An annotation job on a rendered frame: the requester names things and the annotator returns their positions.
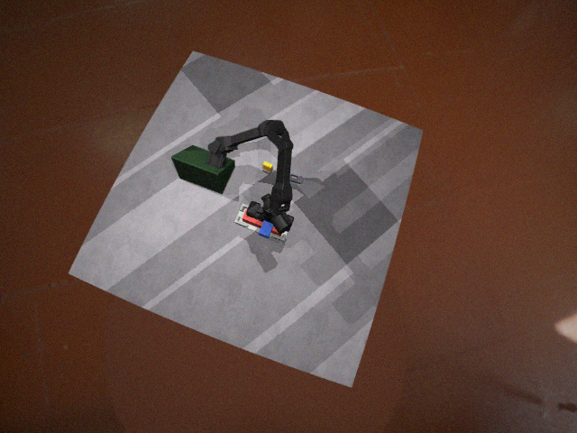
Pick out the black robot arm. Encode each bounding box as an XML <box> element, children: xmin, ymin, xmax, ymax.
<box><xmin>206</xmin><ymin>120</ymin><xmax>294</xmax><ymax>234</ymax></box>

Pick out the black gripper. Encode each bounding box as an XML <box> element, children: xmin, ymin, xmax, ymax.
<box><xmin>246</xmin><ymin>201</ymin><xmax>294</xmax><ymax>223</ymax></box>

